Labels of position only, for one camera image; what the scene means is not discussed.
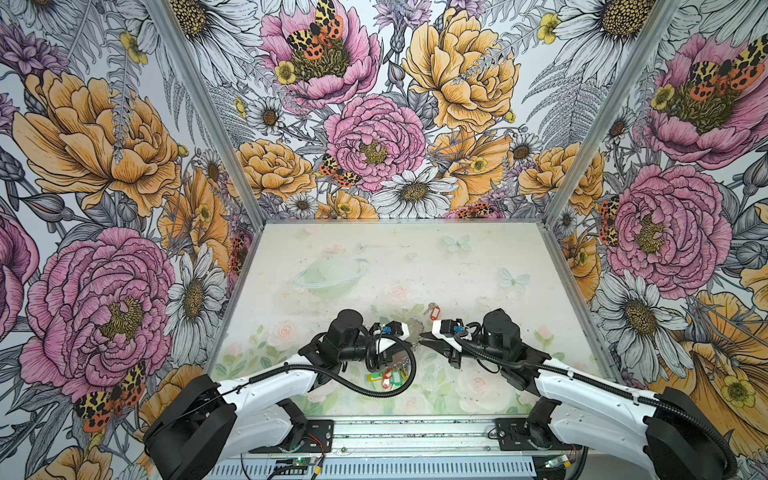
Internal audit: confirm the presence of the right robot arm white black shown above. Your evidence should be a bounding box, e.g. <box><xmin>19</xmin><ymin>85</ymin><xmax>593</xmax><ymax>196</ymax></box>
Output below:
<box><xmin>419</xmin><ymin>307</ymin><xmax>738</xmax><ymax>479</ymax></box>

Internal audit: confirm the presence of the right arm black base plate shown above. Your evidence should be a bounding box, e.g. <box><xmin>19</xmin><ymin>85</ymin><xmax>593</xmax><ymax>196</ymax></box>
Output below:
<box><xmin>486</xmin><ymin>417</ymin><xmax>574</xmax><ymax>452</ymax></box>

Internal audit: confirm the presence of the left aluminium corner post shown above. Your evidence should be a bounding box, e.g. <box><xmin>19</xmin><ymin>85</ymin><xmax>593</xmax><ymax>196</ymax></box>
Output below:
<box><xmin>147</xmin><ymin>1</ymin><xmax>266</xmax><ymax>233</ymax></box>

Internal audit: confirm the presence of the left black corrugated cable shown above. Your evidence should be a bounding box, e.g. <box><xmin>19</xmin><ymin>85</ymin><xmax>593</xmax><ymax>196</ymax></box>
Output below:
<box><xmin>239</xmin><ymin>332</ymin><xmax>418</xmax><ymax>400</ymax></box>

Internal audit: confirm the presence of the metal key organizer plate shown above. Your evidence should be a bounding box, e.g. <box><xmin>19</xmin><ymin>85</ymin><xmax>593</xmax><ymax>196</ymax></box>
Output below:
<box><xmin>393</xmin><ymin>319</ymin><xmax>423</xmax><ymax>381</ymax></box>

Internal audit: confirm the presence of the bunch of coloured key tags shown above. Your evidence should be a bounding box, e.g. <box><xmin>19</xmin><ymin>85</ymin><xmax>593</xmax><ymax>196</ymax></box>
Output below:
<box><xmin>365</xmin><ymin>367</ymin><xmax>409</xmax><ymax>391</ymax></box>

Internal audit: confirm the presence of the green circuit board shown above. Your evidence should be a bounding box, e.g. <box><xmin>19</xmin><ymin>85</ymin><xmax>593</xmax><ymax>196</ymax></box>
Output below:
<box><xmin>274</xmin><ymin>455</ymin><xmax>321</xmax><ymax>475</ymax></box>
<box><xmin>543</xmin><ymin>454</ymin><xmax>571</xmax><ymax>469</ymax></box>

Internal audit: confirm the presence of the red tagged key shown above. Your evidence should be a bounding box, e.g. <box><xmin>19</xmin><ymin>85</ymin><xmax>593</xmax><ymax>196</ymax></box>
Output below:
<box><xmin>426</xmin><ymin>303</ymin><xmax>441</xmax><ymax>321</ymax></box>

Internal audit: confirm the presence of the right aluminium corner post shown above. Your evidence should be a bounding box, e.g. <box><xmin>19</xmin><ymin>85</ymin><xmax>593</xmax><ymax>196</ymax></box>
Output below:
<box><xmin>542</xmin><ymin>0</ymin><xmax>681</xmax><ymax>227</ymax></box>

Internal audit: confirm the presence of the green circuit board left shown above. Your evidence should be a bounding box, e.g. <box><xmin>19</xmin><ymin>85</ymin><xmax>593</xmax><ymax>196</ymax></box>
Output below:
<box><xmin>274</xmin><ymin>455</ymin><xmax>321</xmax><ymax>475</ymax></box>

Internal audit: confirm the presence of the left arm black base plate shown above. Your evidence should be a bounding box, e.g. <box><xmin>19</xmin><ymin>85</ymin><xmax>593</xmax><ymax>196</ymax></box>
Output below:
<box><xmin>279</xmin><ymin>419</ymin><xmax>335</xmax><ymax>453</ymax></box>

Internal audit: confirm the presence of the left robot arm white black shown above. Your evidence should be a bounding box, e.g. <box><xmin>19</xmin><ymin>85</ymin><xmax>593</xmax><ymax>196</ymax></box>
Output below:
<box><xmin>143</xmin><ymin>309</ymin><xmax>417</xmax><ymax>479</ymax></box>

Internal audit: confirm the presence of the aluminium front rail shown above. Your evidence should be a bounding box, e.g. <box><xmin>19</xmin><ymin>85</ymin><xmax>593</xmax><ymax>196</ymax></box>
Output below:
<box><xmin>208</xmin><ymin>415</ymin><xmax>651</xmax><ymax>479</ymax></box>

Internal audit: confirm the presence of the green circuit board right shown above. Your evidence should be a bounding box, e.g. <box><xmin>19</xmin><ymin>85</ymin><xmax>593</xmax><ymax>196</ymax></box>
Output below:
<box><xmin>543</xmin><ymin>454</ymin><xmax>571</xmax><ymax>469</ymax></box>

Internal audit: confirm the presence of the aluminium corner post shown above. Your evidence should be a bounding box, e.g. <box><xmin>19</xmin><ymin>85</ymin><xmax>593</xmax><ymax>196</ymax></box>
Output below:
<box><xmin>542</xmin><ymin>0</ymin><xmax>681</xmax><ymax>227</ymax></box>
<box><xmin>147</xmin><ymin>1</ymin><xmax>266</xmax><ymax>233</ymax></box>

